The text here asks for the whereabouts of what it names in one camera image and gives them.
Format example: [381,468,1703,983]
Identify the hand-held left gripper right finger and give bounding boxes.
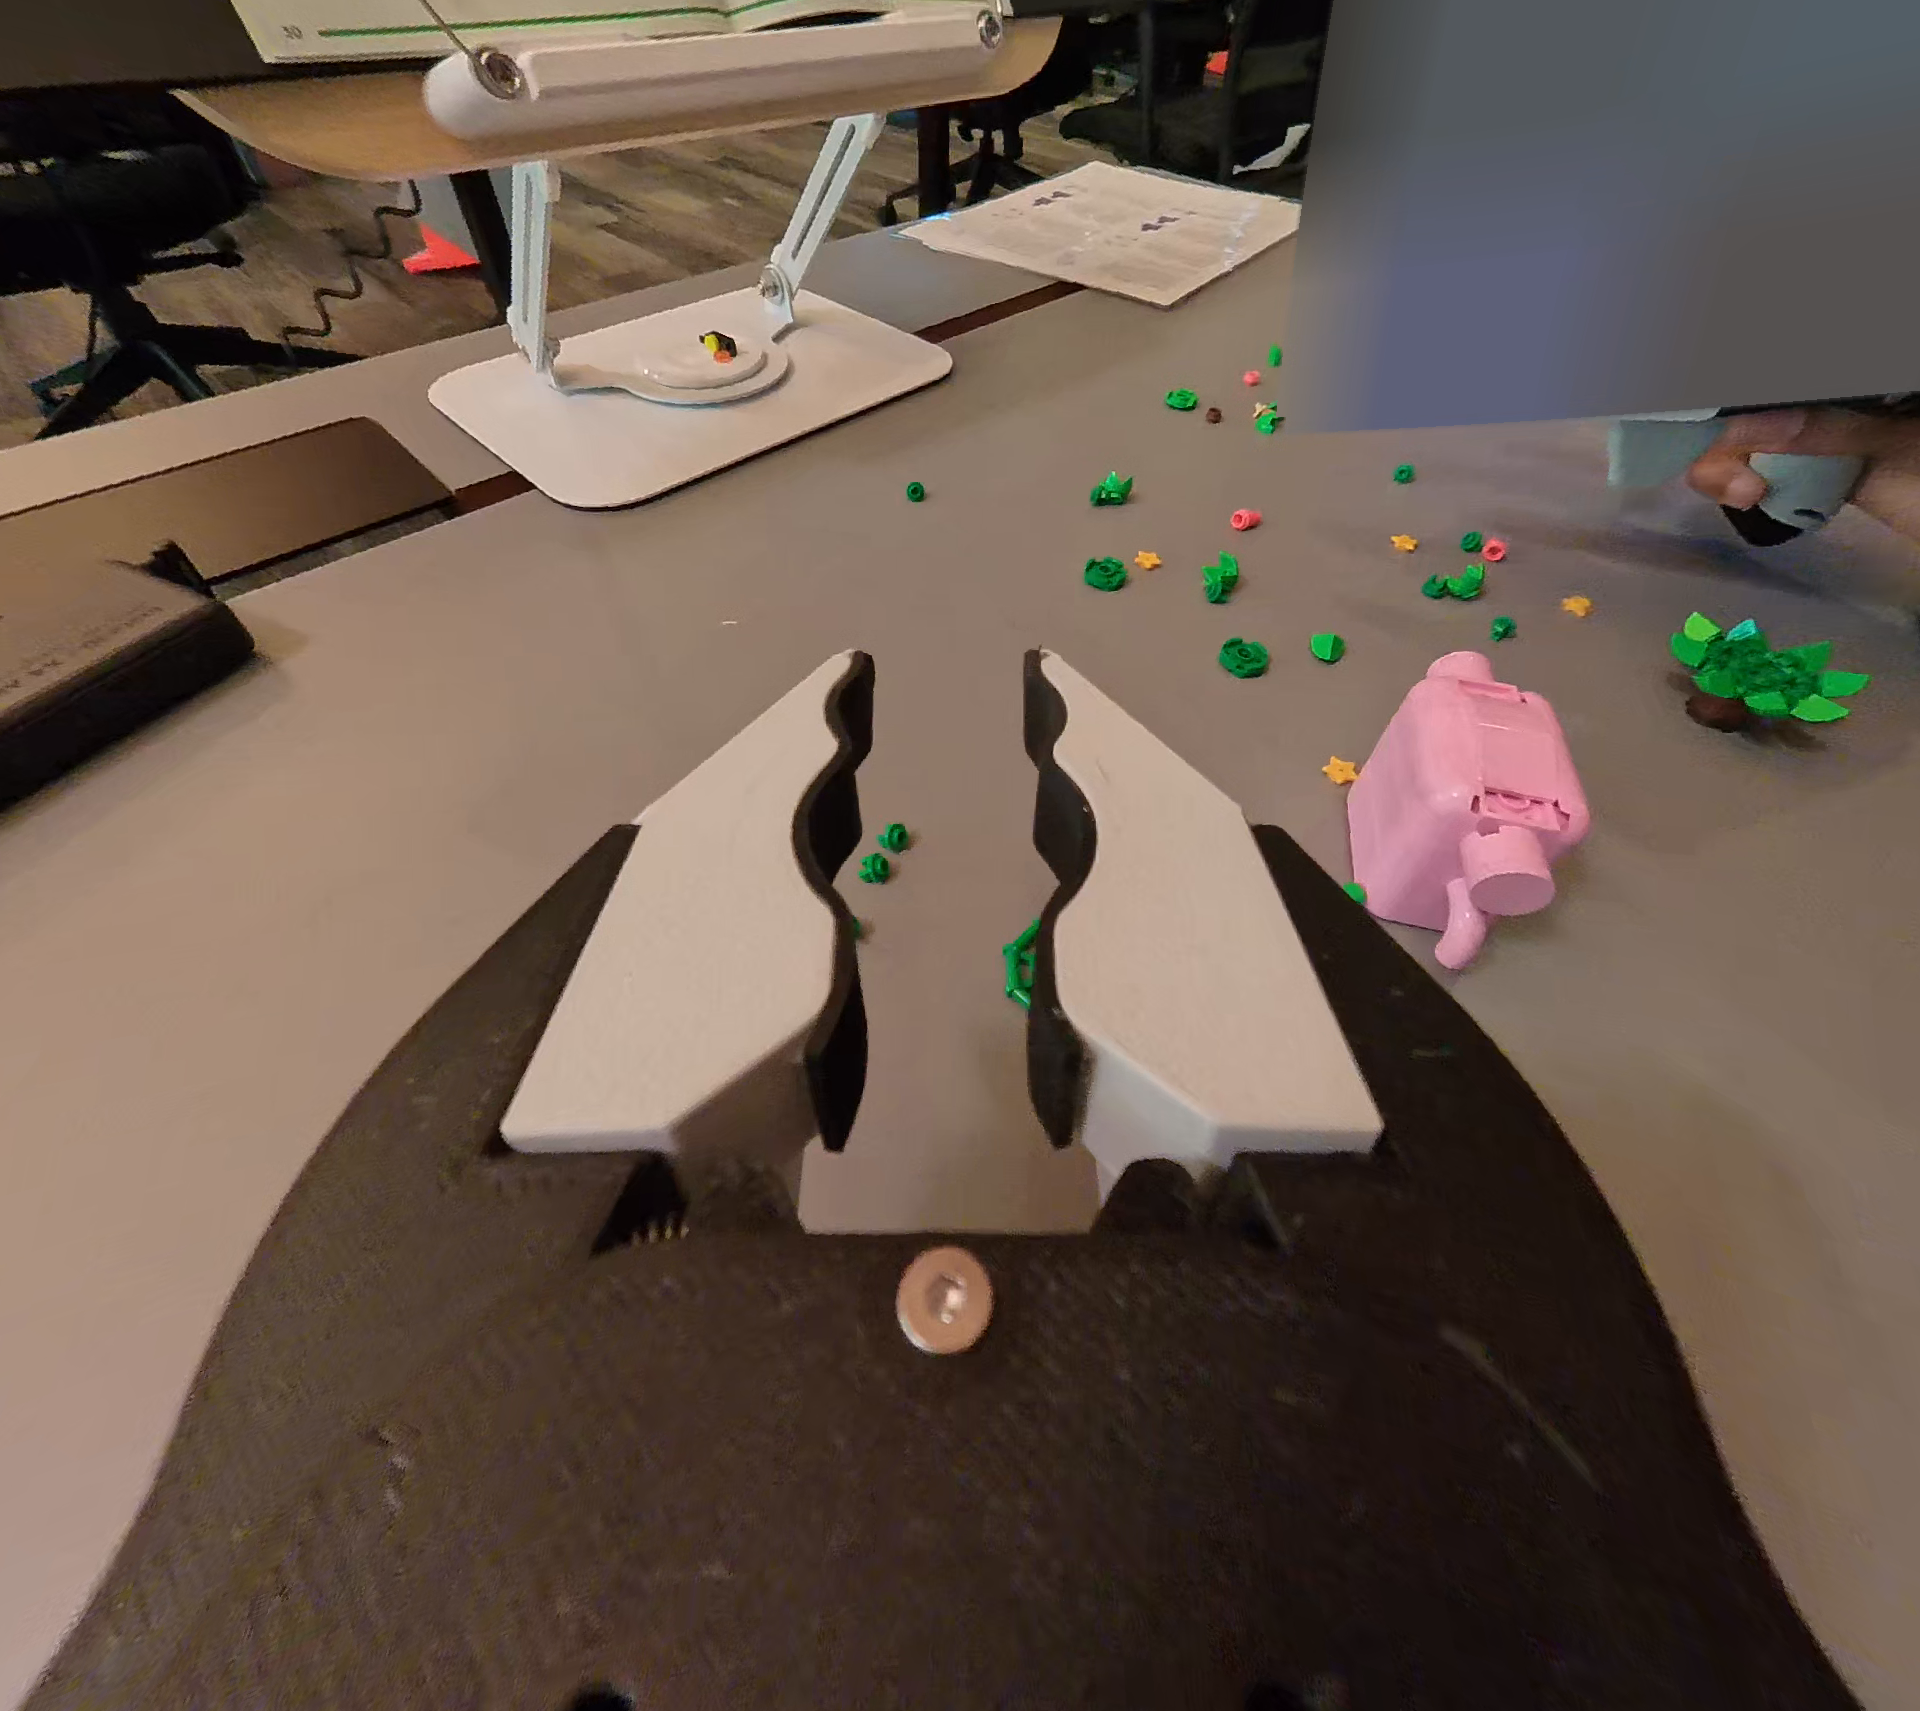
[1022,649,1384,1210]

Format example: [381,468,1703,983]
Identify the pink toy brick pot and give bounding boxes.
[1345,649,1591,970]

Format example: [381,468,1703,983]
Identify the desk cable cover panel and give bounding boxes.
[0,416,453,588]

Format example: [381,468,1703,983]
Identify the laminated instruction sheet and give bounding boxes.
[898,160,1303,309]

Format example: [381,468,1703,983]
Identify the person's right hand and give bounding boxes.
[1685,398,1920,512]

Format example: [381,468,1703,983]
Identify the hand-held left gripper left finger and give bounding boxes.
[498,649,876,1157]

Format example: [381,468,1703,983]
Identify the black flat case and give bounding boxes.
[0,540,256,811]

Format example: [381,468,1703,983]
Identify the white book stand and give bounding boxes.
[171,1,1059,509]

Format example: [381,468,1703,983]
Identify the green toy brick plant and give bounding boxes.
[1668,610,1871,734]

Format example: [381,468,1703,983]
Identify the black office chair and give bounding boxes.
[884,16,1096,228]
[0,141,249,440]

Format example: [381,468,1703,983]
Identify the scattered small toy bricks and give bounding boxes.
[854,344,1594,1007]

